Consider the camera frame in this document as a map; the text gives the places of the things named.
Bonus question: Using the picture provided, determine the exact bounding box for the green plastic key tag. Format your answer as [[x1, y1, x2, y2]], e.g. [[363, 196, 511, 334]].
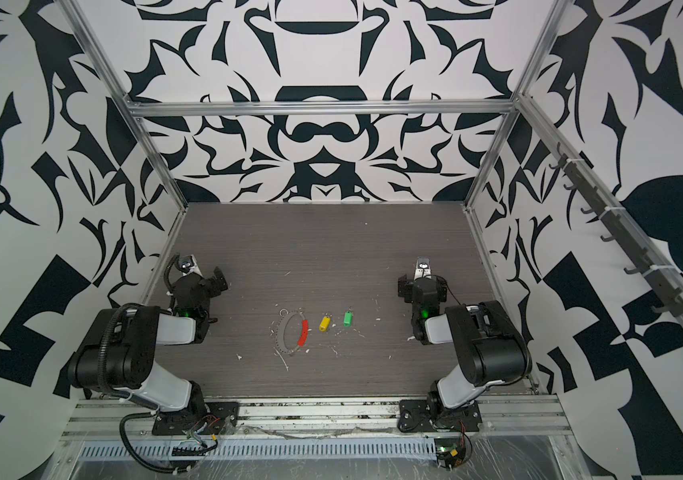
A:
[[343, 310, 353, 327]]

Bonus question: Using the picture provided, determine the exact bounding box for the yellow plastic key tag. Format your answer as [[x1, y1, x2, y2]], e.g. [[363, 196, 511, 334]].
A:
[[318, 316, 331, 332]]

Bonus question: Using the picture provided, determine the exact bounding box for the silver metal keyring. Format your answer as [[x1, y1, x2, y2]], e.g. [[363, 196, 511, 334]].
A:
[[270, 308, 294, 337]]

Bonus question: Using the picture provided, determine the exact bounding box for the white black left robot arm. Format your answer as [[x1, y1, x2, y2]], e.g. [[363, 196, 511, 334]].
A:
[[65, 258, 229, 435]]

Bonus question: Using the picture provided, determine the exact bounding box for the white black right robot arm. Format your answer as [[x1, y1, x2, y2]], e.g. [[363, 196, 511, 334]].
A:
[[397, 274, 533, 433]]

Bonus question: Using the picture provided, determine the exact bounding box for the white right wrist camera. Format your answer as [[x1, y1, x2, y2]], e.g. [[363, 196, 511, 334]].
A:
[[415, 257, 431, 279]]

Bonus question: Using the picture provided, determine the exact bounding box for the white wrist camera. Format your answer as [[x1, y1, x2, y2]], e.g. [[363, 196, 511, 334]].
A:
[[175, 255, 201, 276], [415, 257, 431, 279]]

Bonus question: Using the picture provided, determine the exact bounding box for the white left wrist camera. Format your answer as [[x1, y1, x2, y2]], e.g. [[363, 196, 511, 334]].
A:
[[175, 255, 201, 276]]

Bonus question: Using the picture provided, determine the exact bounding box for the white slotted cable duct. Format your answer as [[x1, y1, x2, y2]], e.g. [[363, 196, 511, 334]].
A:
[[73, 437, 445, 462]]

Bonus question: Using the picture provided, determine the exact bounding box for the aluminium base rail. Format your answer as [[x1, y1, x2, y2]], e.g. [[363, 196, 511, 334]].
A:
[[61, 395, 573, 442]]

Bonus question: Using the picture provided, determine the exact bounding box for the black corrugated cable conduit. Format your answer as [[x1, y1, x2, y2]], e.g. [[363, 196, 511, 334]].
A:
[[96, 302, 144, 400]]

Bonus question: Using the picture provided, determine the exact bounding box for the grey wall hook rack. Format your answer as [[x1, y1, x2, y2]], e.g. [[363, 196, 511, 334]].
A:
[[551, 143, 683, 317]]

